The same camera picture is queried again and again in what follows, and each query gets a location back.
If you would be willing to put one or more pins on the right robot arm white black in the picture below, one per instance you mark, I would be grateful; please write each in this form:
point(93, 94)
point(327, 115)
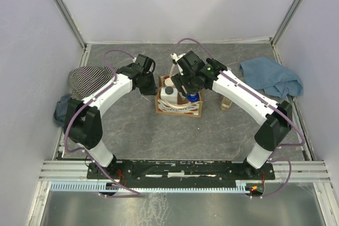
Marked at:
point(275, 119)

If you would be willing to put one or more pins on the dark blue cloth left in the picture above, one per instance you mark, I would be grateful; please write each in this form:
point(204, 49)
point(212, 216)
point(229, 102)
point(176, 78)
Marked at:
point(59, 114)

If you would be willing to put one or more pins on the left aluminium corner post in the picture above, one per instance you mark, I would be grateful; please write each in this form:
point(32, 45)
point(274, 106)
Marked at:
point(70, 22)

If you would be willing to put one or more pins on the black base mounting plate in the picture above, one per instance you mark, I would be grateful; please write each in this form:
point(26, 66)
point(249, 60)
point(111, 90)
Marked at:
point(174, 174)

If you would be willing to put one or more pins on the striped black white cloth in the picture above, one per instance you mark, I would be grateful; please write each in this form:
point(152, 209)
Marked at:
point(86, 80)

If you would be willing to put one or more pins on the clear amber liquid bottle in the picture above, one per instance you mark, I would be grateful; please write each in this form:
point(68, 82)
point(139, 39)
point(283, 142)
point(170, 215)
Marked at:
point(226, 103)

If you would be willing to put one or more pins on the blue cloth right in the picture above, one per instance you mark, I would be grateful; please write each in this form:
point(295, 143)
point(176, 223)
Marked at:
point(274, 79)

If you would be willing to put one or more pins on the blue pump bottle front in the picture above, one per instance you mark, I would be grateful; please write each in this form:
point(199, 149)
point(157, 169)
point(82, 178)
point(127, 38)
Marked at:
point(193, 97)

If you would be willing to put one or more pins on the white bottle dark grey cap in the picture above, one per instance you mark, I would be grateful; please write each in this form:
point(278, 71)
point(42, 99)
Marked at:
point(169, 94)

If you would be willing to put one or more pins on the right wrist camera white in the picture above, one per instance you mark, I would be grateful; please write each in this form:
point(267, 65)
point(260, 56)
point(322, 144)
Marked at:
point(175, 59)

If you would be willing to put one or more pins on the aluminium corner post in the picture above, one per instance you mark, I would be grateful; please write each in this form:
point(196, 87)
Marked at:
point(70, 22)
point(285, 21)

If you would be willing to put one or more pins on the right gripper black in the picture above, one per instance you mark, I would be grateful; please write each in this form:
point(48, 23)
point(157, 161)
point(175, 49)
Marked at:
point(186, 88)

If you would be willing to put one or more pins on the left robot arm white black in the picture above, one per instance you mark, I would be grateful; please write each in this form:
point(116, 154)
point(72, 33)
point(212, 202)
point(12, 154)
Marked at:
point(83, 124)

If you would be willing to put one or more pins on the right aluminium corner post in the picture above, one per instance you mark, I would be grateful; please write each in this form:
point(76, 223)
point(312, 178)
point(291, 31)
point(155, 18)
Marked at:
point(285, 21)

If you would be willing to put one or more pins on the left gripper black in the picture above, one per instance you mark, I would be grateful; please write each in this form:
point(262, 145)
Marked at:
point(149, 88)

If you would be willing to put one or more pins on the aluminium frame rail front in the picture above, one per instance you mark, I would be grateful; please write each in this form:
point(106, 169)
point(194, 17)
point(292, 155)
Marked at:
point(302, 171)

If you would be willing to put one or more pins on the pale green bottle cream cap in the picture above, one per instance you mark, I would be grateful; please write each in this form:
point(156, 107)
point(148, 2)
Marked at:
point(168, 82)

